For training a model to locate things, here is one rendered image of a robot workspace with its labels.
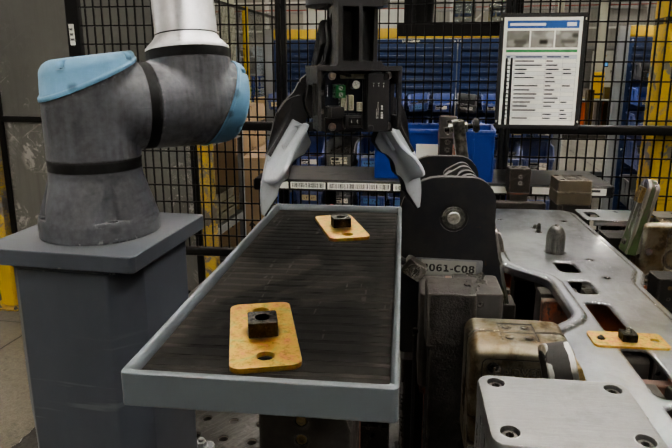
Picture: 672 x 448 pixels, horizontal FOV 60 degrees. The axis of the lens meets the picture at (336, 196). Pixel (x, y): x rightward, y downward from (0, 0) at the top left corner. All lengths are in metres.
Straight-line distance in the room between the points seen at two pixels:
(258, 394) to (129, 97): 0.54
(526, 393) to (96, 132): 0.57
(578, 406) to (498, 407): 0.05
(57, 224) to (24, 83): 2.65
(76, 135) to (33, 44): 2.60
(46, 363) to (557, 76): 1.39
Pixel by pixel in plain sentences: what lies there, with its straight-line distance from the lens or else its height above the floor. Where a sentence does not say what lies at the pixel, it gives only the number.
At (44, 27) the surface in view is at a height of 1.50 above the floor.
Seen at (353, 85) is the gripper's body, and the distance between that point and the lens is 0.48.
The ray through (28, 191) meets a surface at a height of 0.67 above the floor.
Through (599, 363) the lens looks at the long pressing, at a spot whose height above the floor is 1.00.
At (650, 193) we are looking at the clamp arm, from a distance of 1.16.
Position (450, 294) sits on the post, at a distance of 0.59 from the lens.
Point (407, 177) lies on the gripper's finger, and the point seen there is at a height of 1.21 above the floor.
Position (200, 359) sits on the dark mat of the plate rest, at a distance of 0.33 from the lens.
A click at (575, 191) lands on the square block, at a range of 1.45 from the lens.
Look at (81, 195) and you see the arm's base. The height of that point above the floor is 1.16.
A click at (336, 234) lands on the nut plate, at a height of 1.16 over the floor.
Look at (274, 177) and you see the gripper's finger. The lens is 0.51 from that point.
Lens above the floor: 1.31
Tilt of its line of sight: 13 degrees down
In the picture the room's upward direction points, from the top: straight up
